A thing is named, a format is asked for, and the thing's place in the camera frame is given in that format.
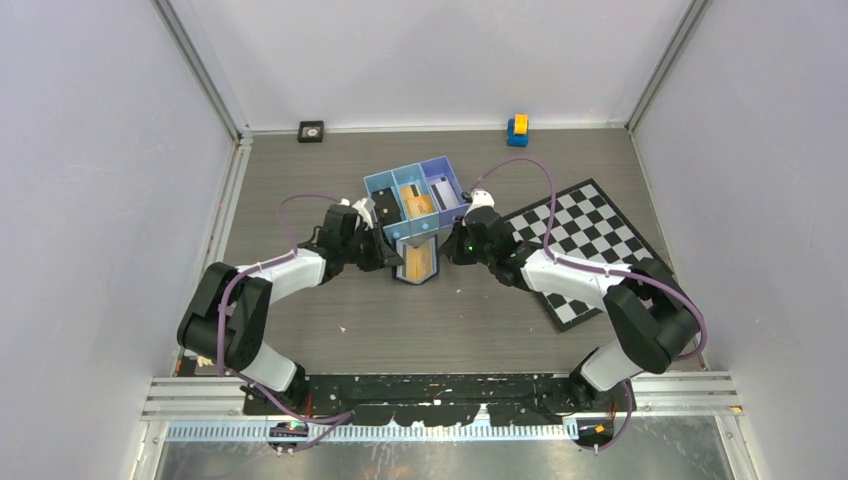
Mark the black white checkerboard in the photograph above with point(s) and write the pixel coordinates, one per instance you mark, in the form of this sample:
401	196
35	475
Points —
586	224

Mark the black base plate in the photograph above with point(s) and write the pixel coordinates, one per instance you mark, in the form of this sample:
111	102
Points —
436	400

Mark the three-compartment blue purple tray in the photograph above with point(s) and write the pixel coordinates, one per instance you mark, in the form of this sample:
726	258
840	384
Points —
422	173

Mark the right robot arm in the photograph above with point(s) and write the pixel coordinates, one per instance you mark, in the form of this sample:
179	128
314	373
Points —
653	320

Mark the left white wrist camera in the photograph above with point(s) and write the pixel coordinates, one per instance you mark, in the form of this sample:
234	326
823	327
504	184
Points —
364	207

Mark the small black square box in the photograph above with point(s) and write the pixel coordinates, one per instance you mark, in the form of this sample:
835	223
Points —
311	131

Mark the blue yellow toy block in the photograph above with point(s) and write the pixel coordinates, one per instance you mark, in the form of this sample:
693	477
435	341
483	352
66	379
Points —
518	131

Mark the black card in tray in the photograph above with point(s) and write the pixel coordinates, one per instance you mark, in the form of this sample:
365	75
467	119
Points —
387	208

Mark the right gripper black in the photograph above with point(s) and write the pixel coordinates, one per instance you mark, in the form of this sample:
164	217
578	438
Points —
452	249

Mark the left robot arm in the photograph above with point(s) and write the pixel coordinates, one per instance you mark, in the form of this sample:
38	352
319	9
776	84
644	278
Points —
227	315

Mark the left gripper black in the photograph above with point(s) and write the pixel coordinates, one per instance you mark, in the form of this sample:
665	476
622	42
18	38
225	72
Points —
381	253

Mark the orange card in tray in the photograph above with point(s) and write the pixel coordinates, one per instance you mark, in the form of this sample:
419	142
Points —
417	203

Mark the white card in tray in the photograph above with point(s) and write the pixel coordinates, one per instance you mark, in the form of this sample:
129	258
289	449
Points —
444	195

